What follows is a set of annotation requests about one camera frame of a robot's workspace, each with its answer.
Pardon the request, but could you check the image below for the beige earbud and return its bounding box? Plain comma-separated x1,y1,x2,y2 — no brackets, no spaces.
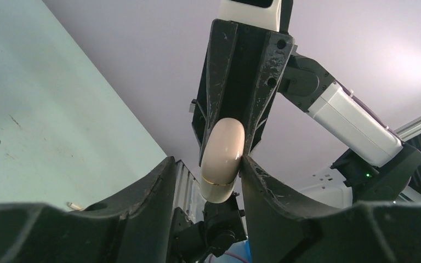
66,202,84,211

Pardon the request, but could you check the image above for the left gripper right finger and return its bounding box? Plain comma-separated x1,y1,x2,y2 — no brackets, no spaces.
240,156,421,262

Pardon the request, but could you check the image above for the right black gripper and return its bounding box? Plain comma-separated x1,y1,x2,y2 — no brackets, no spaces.
191,19,293,165

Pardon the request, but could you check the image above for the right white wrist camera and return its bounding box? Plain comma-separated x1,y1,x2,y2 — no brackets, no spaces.
217,0,293,33

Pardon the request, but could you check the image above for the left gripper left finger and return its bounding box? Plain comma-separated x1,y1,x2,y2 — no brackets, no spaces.
0,157,176,262

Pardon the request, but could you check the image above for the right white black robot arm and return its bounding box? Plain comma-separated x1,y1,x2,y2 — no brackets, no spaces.
192,19,421,208

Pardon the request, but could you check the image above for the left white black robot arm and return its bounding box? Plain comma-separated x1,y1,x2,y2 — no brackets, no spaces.
0,157,421,262

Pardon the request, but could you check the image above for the beige earbud charging case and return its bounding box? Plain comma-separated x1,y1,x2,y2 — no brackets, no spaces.
200,118,245,204

